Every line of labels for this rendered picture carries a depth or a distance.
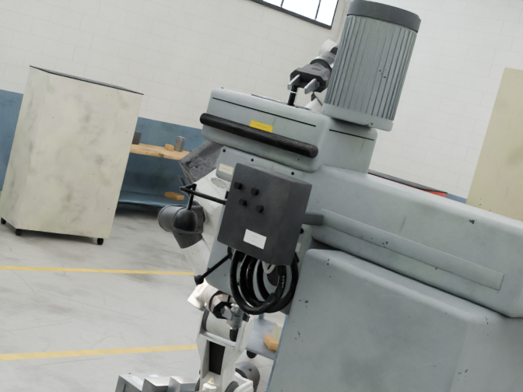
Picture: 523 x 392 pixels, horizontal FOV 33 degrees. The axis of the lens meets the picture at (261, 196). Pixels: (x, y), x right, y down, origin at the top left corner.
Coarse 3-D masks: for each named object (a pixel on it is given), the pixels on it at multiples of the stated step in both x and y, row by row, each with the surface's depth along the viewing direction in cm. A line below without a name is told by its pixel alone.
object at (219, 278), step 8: (224, 200) 259; (224, 208) 259; (216, 232) 260; (216, 240) 260; (216, 248) 260; (224, 248) 257; (216, 256) 259; (224, 256) 257; (208, 264) 262; (224, 264) 257; (240, 264) 252; (216, 272) 259; (224, 272) 256; (208, 280) 261; (216, 280) 258; (224, 280) 256; (216, 288) 260; (224, 288) 256
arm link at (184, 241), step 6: (168, 210) 308; (174, 210) 303; (162, 216) 309; (168, 216) 305; (162, 222) 310; (168, 222) 305; (168, 228) 307; (174, 234) 306; (180, 234) 304; (186, 234) 304; (192, 234) 305; (198, 234) 306; (180, 240) 305; (186, 240) 304; (192, 240) 305; (198, 240) 306; (180, 246) 307; (186, 246) 305
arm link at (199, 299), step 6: (204, 282) 283; (198, 288) 283; (204, 288) 281; (192, 294) 284; (198, 294) 281; (204, 294) 277; (192, 300) 282; (198, 300) 282; (198, 306) 282; (204, 306) 283
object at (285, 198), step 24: (240, 168) 218; (264, 168) 220; (240, 192) 217; (264, 192) 212; (288, 192) 207; (240, 216) 217; (264, 216) 211; (288, 216) 208; (240, 240) 216; (264, 240) 210; (288, 240) 211; (288, 264) 213
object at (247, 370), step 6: (240, 366) 375; (246, 366) 377; (252, 366) 381; (240, 372) 371; (246, 372) 373; (252, 372) 377; (258, 372) 383; (246, 378) 370; (252, 378) 374; (258, 378) 381
